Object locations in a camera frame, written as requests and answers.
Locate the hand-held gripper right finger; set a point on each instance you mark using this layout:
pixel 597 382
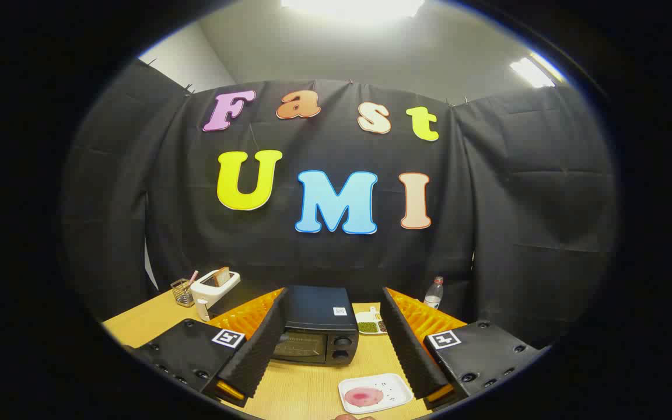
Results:
pixel 409 350

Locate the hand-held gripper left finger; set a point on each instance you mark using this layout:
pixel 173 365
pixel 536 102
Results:
pixel 260 350

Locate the white square plate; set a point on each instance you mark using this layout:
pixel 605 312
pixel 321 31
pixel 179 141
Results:
pixel 391 388

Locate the pink meat slice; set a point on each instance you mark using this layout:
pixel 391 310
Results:
pixel 364 396

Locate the black toaster oven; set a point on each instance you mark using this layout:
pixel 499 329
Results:
pixel 318 309

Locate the white bread toaster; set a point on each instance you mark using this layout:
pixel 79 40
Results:
pixel 210 294

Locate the white divided bean dish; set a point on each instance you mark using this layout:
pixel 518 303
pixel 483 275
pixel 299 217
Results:
pixel 366 326

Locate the clear plastic water bottle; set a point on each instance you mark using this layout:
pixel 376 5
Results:
pixel 433 298

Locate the toast bread slice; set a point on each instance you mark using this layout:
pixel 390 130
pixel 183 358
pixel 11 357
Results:
pixel 222 276

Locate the pink pen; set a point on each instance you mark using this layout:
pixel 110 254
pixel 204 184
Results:
pixel 193 276

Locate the narrow ceiling light panel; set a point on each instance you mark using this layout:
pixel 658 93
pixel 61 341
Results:
pixel 531 73

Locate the wide ceiling light panel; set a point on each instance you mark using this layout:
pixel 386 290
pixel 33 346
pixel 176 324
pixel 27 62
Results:
pixel 353 7

